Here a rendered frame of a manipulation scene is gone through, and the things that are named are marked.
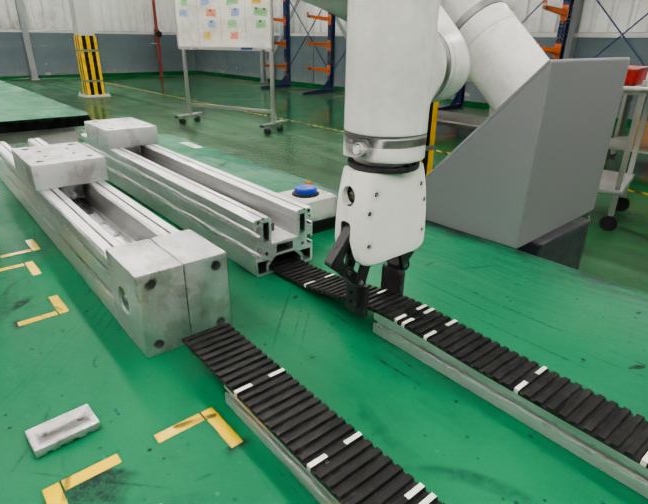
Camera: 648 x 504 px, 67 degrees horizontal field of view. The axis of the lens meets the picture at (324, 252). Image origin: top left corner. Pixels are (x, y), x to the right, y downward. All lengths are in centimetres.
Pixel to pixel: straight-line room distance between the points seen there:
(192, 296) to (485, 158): 52
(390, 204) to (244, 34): 598
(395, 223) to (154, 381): 29
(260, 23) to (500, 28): 543
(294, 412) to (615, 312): 45
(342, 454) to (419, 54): 34
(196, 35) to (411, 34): 649
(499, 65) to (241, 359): 68
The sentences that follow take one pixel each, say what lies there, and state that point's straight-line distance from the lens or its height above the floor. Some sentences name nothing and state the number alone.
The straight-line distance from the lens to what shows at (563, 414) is 45.
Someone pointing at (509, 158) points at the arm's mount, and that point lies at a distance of 82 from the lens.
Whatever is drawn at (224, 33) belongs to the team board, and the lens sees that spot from 662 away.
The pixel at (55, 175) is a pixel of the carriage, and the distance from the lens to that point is 89.
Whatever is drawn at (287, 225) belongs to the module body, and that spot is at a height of 83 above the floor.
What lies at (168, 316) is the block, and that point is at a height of 82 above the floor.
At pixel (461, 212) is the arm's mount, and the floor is 81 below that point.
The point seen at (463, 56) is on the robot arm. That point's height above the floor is 107.
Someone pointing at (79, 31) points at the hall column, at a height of 117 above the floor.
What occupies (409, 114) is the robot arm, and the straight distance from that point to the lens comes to 48.
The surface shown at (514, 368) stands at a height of 81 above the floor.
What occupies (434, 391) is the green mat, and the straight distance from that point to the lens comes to 50.
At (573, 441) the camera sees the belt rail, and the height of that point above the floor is 79.
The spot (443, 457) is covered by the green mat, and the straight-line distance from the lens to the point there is 44.
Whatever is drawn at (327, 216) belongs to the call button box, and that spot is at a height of 81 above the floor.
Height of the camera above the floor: 109
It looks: 24 degrees down
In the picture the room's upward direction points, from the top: 1 degrees clockwise
